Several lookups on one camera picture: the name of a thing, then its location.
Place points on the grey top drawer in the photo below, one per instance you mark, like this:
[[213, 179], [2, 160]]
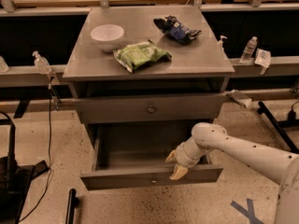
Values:
[[149, 107]]

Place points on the clear sanitizer pump bottle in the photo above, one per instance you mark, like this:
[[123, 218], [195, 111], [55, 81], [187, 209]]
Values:
[[41, 63]]

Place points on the white wipes packet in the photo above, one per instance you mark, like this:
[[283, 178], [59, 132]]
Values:
[[263, 59]]

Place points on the grey folded cloth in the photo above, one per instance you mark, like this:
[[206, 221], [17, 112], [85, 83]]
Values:
[[240, 98]]

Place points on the grey drawer cabinet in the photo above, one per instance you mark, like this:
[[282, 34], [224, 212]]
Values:
[[199, 67]]

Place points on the black stand base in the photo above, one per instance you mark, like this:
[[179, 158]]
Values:
[[15, 180]]

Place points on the grey drawer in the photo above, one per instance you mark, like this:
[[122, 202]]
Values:
[[149, 107], [132, 155]]

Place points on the black stand leg right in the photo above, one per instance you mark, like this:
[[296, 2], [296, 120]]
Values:
[[291, 121]]

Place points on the clear water bottle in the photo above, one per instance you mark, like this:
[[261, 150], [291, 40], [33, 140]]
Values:
[[248, 50]]

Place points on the green chip bag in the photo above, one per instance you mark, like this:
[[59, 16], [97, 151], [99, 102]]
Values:
[[133, 56]]

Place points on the black tube on floor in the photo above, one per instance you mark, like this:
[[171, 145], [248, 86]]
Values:
[[72, 204]]

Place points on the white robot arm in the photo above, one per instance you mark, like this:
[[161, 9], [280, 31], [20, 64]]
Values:
[[280, 166]]

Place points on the blue chip bag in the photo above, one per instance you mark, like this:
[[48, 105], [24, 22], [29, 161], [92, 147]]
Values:
[[173, 28]]

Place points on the small white pump bottle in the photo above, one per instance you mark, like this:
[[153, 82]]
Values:
[[220, 42]]

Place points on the white bowl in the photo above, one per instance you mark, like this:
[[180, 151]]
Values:
[[108, 36]]

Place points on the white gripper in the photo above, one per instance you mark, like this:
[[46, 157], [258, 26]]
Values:
[[184, 157]]

